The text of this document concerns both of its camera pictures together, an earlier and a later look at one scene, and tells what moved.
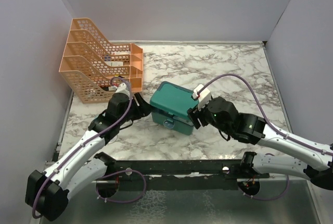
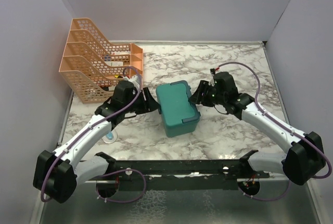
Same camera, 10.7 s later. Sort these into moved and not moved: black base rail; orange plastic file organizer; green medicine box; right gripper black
Moved: right gripper black; green medicine box
Not moved: orange plastic file organizer; black base rail
